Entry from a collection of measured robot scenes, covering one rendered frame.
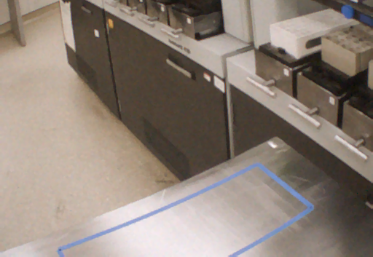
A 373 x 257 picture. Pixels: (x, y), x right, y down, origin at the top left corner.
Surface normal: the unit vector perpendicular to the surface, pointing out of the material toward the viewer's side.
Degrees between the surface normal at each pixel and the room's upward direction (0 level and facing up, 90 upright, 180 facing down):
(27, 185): 0
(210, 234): 0
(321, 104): 90
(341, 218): 0
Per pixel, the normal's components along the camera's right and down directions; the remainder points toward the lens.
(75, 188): -0.10, -0.84
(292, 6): 0.52, 0.41
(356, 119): -0.85, 0.35
